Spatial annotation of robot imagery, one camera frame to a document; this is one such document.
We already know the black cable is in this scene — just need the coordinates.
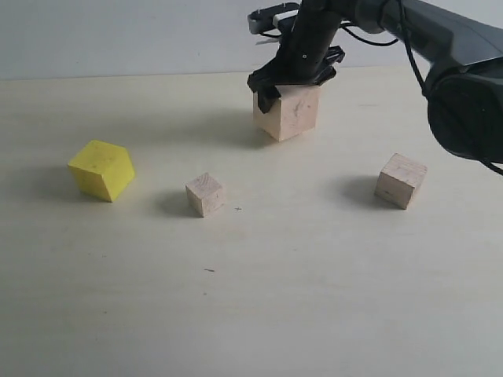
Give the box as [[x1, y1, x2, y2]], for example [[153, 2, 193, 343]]
[[340, 0, 503, 176]]

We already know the yellow cube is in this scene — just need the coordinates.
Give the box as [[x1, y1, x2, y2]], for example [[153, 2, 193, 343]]
[[68, 140, 135, 203]]

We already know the white paper label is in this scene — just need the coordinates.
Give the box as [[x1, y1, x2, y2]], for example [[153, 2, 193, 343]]
[[255, 38, 278, 46]]

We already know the medium wooden cube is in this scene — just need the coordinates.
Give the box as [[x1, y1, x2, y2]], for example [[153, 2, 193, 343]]
[[374, 153, 428, 210]]

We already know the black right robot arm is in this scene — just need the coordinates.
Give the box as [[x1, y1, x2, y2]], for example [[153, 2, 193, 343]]
[[248, 1, 502, 171]]

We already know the large wooden cube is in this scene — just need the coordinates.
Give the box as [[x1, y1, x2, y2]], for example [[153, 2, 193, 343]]
[[253, 86, 321, 141]]

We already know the small wooden cube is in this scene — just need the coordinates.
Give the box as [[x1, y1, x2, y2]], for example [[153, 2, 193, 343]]
[[185, 173, 226, 218]]

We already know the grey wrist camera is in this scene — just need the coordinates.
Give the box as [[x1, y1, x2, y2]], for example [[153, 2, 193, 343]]
[[247, 2, 299, 35]]

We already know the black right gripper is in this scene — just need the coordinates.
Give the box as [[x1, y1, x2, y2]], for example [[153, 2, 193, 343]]
[[248, 1, 344, 114]]

